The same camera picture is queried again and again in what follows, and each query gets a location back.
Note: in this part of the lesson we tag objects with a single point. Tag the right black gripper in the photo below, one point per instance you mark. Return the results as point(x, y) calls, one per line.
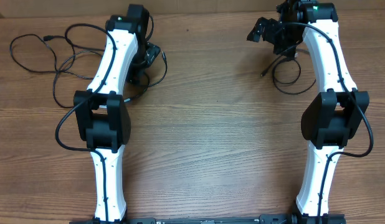
point(270, 26)

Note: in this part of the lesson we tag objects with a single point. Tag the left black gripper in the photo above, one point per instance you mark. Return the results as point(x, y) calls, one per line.
point(152, 50)

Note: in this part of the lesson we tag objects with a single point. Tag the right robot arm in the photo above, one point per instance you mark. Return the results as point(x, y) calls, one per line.
point(333, 117)

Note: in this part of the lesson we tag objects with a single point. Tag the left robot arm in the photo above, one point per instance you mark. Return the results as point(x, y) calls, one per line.
point(102, 117)

